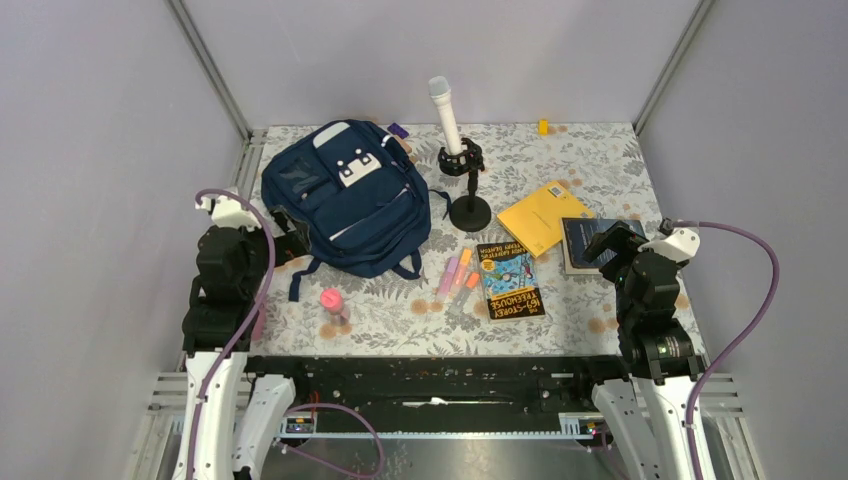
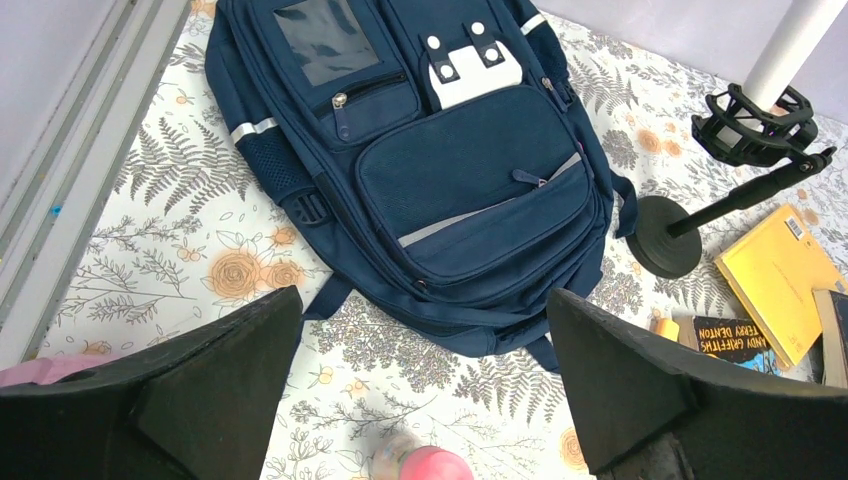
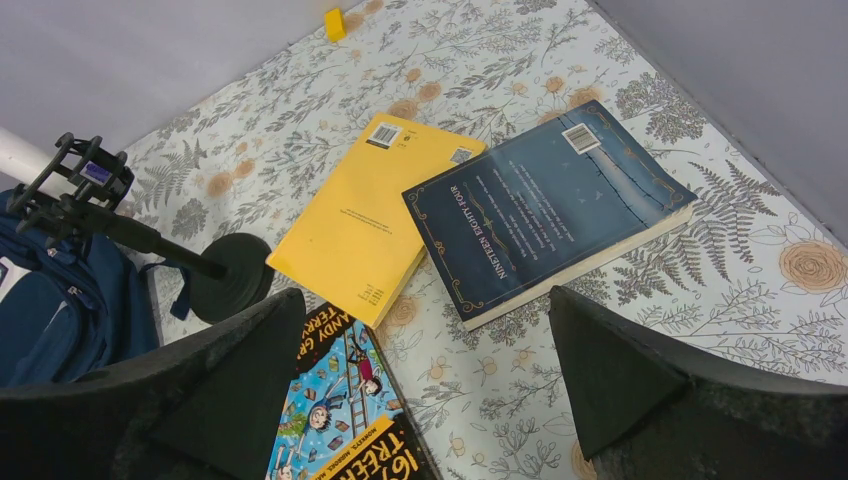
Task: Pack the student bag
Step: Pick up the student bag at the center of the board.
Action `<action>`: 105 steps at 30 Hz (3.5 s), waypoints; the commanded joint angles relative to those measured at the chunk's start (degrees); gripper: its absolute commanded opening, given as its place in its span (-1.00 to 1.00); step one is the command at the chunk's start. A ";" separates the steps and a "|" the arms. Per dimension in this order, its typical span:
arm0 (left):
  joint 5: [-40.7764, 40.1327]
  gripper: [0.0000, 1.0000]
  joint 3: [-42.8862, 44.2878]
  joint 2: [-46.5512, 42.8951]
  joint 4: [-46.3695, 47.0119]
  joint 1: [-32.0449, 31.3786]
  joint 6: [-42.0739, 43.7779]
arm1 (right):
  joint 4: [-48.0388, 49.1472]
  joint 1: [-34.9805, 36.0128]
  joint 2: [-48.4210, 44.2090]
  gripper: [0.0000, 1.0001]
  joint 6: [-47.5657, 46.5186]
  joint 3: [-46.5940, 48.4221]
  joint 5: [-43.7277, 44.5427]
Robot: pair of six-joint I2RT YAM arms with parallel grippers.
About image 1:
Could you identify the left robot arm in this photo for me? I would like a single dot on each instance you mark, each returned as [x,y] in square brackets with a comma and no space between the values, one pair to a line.
[224,307]

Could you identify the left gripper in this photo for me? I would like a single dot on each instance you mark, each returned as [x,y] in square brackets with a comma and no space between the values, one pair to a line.
[293,243]

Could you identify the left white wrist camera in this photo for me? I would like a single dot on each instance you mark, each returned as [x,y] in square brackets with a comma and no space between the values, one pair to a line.
[228,212]

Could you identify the navy blue student backpack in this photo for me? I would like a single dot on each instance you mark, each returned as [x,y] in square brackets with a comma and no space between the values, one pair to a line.
[363,203]

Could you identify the pink-capped clear tube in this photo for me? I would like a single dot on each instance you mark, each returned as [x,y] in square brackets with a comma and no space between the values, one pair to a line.
[333,303]

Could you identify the grey orange-capped marker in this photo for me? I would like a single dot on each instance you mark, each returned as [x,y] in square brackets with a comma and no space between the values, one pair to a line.
[464,294]

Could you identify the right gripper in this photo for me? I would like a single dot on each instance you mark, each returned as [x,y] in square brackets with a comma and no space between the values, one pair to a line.
[620,237]

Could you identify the purple toy block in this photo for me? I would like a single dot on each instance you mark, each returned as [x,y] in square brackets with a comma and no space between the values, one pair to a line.
[398,131]

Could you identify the black microphone stand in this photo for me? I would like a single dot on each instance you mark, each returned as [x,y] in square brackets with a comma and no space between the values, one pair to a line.
[468,213]

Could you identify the treehouse story paperback book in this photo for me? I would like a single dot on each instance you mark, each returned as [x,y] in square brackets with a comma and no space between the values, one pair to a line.
[509,282]

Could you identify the white microphone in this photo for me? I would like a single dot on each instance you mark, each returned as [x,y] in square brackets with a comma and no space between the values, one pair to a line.
[440,94]

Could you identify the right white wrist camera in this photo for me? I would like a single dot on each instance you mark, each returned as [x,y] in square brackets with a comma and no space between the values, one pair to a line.
[679,245]

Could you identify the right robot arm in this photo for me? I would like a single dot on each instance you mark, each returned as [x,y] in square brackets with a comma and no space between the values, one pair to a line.
[652,410]

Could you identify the yellow book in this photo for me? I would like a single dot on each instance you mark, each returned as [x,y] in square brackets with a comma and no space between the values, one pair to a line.
[535,221]

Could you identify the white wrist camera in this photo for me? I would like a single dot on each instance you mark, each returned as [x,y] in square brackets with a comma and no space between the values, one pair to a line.
[228,212]
[679,245]

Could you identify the dark blue book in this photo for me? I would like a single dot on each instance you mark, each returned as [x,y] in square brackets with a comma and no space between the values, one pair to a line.
[577,233]

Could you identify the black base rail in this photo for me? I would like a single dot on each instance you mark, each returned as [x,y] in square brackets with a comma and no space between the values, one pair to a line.
[449,395]

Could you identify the pink highlighter pen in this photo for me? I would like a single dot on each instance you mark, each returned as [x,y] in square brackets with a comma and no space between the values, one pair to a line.
[446,279]

